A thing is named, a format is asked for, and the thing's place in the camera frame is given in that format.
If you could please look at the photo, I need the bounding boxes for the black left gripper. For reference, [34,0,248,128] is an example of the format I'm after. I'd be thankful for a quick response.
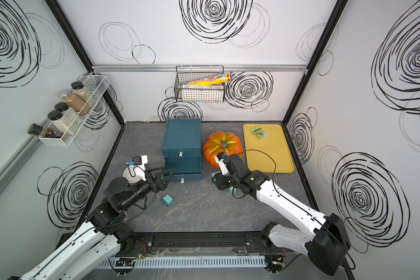
[121,165,174,212]

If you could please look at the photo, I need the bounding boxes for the teal plug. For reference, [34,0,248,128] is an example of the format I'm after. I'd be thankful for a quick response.
[162,194,174,207]

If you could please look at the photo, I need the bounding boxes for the teal drawer cabinet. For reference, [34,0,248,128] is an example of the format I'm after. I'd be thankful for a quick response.
[161,119,202,184]

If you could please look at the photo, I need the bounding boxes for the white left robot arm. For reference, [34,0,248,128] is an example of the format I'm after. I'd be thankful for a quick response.
[20,169,174,280]

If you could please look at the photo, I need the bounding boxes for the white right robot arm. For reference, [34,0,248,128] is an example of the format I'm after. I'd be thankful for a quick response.
[212,152,351,276]

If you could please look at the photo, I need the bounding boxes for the white bowl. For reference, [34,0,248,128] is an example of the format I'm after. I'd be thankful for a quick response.
[122,165,144,185]

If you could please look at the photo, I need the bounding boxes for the orange pumpkin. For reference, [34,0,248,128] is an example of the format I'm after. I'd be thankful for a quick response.
[203,131,243,168]

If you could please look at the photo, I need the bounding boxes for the yellow tray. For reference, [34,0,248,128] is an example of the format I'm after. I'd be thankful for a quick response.
[243,124,295,173]

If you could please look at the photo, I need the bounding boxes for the green snack packet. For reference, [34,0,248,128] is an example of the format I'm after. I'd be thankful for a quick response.
[250,126,268,140]

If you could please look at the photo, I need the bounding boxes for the yellow snack tube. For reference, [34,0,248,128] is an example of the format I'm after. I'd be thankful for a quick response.
[187,73,231,86]

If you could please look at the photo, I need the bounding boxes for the clear acrylic spice shelf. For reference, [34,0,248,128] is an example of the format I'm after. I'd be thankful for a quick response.
[32,75,113,152]

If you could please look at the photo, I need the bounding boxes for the spice jar brown contents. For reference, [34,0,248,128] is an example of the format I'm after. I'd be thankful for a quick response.
[58,90,90,116]

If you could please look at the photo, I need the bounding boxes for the spice jar white contents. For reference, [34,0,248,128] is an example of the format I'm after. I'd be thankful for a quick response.
[47,110,78,135]

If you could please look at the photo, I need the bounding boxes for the spice jar beige contents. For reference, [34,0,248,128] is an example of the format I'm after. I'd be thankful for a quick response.
[54,102,82,126]

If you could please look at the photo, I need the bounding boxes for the spice jar tan contents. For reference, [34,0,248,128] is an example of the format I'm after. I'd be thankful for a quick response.
[71,81,95,107]

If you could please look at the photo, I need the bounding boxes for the small dark spice bottle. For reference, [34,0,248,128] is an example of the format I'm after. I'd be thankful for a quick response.
[28,124,63,139]

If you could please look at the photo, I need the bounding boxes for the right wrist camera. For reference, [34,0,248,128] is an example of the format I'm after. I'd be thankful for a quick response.
[215,152,229,176]

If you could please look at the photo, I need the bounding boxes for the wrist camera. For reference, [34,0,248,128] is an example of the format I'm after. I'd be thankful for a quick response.
[215,152,229,176]
[127,155,148,181]

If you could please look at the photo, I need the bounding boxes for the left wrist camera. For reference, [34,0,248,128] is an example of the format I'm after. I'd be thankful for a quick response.
[127,155,148,181]

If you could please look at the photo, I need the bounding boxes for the black linear rail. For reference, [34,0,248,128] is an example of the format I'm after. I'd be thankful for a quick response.
[120,231,295,254]

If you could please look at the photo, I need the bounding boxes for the white slotted cable duct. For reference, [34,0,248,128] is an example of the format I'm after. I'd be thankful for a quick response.
[96,255,267,270]

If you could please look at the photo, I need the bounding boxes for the black wire wall basket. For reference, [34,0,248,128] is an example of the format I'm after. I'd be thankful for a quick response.
[174,65,227,103]

